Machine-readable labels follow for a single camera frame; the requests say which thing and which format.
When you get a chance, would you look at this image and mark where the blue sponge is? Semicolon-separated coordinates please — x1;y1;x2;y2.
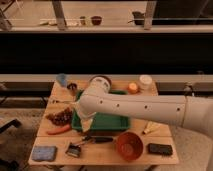
31;146;57;162

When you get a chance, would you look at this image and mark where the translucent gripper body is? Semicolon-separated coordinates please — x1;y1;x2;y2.
80;116;94;132

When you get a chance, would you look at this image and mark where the blue plastic cup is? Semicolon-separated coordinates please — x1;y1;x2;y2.
56;73;67;87

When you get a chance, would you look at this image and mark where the small black brush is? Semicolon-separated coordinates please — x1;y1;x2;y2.
66;142;85;158

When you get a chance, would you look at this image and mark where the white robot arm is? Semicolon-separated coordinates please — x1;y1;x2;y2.
75;76;213;140

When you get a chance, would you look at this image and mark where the wooden table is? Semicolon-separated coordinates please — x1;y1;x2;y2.
27;79;180;167

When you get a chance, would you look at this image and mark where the dark red background bowl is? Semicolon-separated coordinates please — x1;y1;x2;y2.
91;16;102;26

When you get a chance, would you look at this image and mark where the yellow banana toy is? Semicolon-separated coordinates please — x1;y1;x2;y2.
143;121;161;134

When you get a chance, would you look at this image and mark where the orange carrot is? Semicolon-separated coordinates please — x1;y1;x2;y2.
46;124;71;135

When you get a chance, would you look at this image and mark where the white round container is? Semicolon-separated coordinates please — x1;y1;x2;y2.
139;75;153;90

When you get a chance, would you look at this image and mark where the orange plastic bowl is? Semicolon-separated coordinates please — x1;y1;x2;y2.
116;132;143;162

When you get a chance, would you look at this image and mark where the black handled tool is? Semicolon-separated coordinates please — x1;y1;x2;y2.
82;136;114;143

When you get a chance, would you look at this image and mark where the background dark pot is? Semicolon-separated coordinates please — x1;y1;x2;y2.
132;11;144;25

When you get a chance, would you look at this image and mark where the metal cup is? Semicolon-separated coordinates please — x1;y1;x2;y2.
67;83;77;96

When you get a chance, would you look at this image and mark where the purple bowl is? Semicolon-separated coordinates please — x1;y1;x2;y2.
90;75;111;88

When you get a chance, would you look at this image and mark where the background small cup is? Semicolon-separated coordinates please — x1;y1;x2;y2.
80;16;86;26

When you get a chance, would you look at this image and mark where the green plastic bin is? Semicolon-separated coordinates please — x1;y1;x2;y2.
70;89;131;132

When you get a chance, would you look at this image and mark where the orange fruit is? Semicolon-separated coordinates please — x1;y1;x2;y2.
127;82;139;94

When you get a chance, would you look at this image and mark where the dark grape bunch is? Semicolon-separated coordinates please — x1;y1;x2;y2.
46;108;73;126

